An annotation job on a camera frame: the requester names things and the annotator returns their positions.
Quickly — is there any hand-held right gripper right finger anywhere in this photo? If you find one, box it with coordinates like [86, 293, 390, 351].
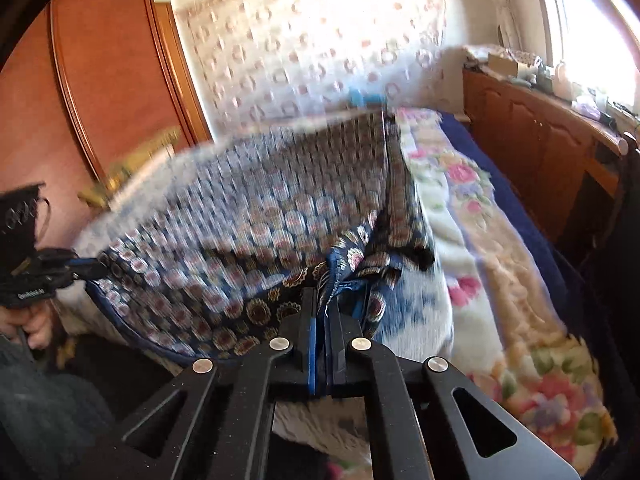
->
[325, 307, 581, 480]

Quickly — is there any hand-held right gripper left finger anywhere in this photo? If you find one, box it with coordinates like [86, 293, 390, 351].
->
[82, 287, 321, 480]

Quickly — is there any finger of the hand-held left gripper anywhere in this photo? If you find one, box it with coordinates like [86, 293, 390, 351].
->
[65, 255, 109, 282]

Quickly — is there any navy medallion-print garment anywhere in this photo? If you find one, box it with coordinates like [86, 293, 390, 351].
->
[75, 110, 436, 361]

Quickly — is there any person's left hand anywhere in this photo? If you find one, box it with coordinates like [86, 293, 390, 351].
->
[0, 302, 56, 352]

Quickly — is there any yellow pillow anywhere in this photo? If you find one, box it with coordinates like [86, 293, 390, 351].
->
[77, 127, 183, 208]

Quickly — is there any pink floral fleece blanket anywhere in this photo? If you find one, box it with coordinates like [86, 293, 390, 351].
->
[395, 107, 618, 476]

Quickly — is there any wooden headboard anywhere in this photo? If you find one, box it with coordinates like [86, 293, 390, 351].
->
[0, 0, 213, 281]

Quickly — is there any navy blue bed cover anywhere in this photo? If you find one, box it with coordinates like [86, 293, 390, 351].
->
[440, 110, 573, 346]

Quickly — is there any small blue object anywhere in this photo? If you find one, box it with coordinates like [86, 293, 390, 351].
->
[347, 87, 387, 109]

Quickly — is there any black chair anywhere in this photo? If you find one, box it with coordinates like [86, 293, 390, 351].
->
[565, 132, 640, 480]

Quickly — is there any wooden sideboard cabinet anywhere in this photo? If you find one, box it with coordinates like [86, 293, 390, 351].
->
[462, 67, 631, 246]

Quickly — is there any white lace curtain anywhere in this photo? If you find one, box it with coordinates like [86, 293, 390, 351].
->
[175, 0, 451, 136]

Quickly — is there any cardboard box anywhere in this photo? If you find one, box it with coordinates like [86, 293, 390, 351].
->
[487, 52, 532, 79]

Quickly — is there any small clutter on cabinet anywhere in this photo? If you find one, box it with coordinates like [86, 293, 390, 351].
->
[530, 57, 640, 131]

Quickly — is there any bright window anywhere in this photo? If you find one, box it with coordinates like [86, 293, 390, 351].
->
[530, 0, 640, 106]

